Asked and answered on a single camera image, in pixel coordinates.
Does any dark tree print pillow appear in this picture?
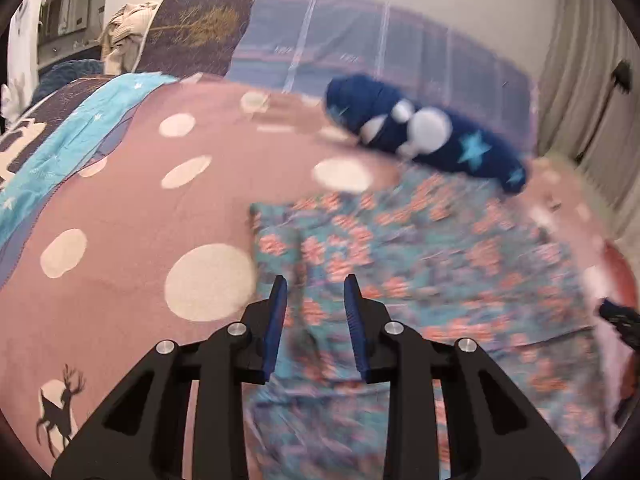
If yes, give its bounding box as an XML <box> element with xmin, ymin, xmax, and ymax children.
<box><xmin>137</xmin><ymin>0</ymin><xmax>258</xmax><ymax>78</ymax></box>

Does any beige crumpled cloth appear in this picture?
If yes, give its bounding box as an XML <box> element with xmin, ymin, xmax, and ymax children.
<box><xmin>100</xmin><ymin>2</ymin><xmax>161</xmax><ymax>76</ymax></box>

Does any pink polka dot blanket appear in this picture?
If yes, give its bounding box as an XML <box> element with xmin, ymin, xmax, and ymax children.
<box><xmin>0</xmin><ymin>72</ymin><xmax>640</xmax><ymax>480</ymax></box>

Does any black curtain holder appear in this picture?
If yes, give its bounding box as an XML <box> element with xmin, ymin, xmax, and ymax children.
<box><xmin>612</xmin><ymin>60</ymin><xmax>634</xmax><ymax>93</ymax></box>

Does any white printed door curtain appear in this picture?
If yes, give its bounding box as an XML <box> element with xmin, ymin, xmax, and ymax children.
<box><xmin>7</xmin><ymin>0</ymin><xmax>43</xmax><ymax>116</ymax></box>

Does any purple plaid pillow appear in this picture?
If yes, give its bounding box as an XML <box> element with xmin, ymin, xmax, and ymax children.
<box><xmin>227</xmin><ymin>0</ymin><xmax>541</xmax><ymax>151</ymax></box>

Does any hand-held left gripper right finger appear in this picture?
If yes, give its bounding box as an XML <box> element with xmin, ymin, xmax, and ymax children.
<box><xmin>343</xmin><ymin>274</ymin><xmax>583</xmax><ymax>480</ymax></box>

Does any teal floral garment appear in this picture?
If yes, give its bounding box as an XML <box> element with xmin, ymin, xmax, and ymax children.
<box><xmin>247</xmin><ymin>162</ymin><xmax>618</xmax><ymax>480</ymax></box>

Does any navy and turquoise quilt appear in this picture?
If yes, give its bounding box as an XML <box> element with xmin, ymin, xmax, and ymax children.
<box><xmin>0</xmin><ymin>72</ymin><xmax>178</xmax><ymax>286</ymax></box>

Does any navy star print garment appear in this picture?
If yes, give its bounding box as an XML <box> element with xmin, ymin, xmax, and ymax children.
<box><xmin>325</xmin><ymin>74</ymin><xmax>528</xmax><ymax>195</ymax></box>

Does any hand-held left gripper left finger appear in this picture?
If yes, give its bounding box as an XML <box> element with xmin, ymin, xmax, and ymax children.
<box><xmin>51</xmin><ymin>275</ymin><xmax>289</xmax><ymax>480</ymax></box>

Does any beige curtain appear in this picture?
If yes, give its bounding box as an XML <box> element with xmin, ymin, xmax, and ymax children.
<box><xmin>537</xmin><ymin>0</ymin><xmax>640</xmax><ymax>241</ymax></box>

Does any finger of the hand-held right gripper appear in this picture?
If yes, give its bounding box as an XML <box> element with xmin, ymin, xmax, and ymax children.
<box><xmin>599</xmin><ymin>299</ymin><xmax>640</xmax><ymax>353</ymax></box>

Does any blue knit blanket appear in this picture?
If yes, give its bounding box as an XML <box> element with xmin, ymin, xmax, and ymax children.
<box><xmin>34</xmin><ymin>57</ymin><xmax>105</xmax><ymax>106</ymax></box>

